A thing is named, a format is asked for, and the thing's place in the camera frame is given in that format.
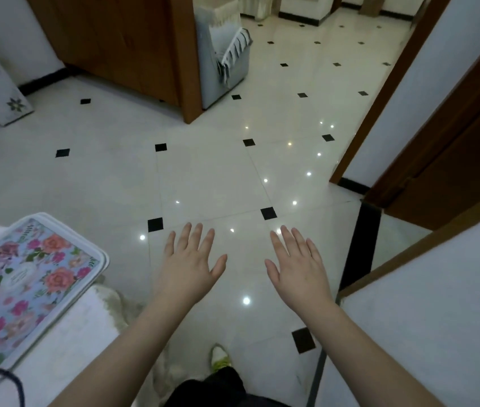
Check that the table with cream tablecloth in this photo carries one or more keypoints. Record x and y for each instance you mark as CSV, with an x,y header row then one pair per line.
x,y
87,317

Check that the dark brown door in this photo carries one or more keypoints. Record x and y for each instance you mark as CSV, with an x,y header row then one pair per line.
x,y
456,165

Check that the brown cardboard box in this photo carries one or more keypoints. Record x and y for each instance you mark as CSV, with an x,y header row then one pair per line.
x,y
371,5

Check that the person's left hand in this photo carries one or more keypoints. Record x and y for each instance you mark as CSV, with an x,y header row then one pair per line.
x,y
187,275

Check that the grey sofa with striped cloth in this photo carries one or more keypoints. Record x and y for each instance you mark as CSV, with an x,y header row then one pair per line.
x,y
214,59

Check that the dark brown wooden furniture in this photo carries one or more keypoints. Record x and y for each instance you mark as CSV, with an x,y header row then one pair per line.
x,y
117,46

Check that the person's right hand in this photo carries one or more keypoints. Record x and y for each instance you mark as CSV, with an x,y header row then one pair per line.
x,y
303,283

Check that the brown wooden door frame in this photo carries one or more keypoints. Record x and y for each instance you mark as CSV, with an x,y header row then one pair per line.
x,y
435,243

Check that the person's black trousers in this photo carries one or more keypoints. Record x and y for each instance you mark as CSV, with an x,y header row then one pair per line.
x,y
214,389

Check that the person's right forearm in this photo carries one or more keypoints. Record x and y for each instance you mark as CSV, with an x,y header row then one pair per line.
x,y
371,364

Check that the white fringed cloth-covered seat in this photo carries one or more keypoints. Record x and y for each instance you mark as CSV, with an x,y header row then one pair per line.
x,y
261,6

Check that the cloth-covered dining table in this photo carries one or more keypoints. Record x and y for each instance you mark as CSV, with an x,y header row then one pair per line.
x,y
62,356

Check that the person's left forearm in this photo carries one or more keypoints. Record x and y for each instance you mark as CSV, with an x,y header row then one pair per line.
x,y
117,360

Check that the red blue floral placemat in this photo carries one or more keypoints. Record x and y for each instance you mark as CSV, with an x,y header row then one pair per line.
x,y
32,283

